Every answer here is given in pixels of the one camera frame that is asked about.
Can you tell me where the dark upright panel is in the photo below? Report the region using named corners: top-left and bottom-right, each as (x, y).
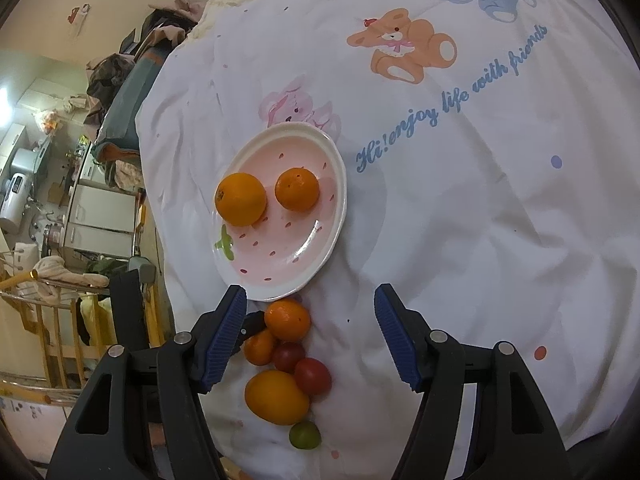
top-left (109, 269), bottom-right (152, 357)

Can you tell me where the pink strawberry print plate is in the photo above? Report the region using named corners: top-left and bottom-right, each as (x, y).
top-left (212, 121), bottom-right (347, 302)

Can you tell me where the yellow orange oval fruit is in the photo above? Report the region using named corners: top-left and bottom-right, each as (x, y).
top-left (244, 369), bottom-right (311, 427)

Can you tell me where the large orange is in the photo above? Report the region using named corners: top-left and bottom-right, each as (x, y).
top-left (215, 172), bottom-right (267, 227)

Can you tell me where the white water heater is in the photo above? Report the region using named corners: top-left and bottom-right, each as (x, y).
top-left (0, 172), bottom-right (37, 234)

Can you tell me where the wall ornament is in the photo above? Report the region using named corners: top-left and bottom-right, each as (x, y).
top-left (67, 4), bottom-right (92, 37)

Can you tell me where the green round fruit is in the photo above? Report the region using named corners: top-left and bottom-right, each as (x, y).
top-left (289, 420), bottom-right (322, 450)

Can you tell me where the pink cloth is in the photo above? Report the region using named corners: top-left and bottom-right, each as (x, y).
top-left (114, 160), bottom-right (147, 192)

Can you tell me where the teal bed side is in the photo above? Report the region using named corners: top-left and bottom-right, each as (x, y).
top-left (94, 42), bottom-right (171, 162)

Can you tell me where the white cartoon printed bedsheet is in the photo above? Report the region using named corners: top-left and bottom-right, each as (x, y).
top-left (135, 0), bottom-right (636, 480)

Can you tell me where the wooden rack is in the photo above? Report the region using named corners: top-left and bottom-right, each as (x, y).
top-left (0, 270), bottom-right (166, 403)

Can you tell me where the beige towel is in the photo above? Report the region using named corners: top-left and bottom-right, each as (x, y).
top-left (32, 255), bottom-right (109, 302)

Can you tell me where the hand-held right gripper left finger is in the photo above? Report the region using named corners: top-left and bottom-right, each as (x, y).
top-left (47, 284), bottom-right (267, 480)

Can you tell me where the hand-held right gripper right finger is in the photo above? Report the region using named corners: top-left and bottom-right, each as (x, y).
top-left (374, 283), bottom-right (568, 480)

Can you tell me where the pile of dark clothes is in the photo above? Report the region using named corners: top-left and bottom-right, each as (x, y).
top-left (86, 0), bottom-right (206, 128)

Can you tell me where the small mandarin orange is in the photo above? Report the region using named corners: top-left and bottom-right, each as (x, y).
top-left (242, 329), bottom-right (278, 367)

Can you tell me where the white cabinet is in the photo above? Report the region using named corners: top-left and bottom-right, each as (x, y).
top-left (65, 180), bottom-right (142, 261)

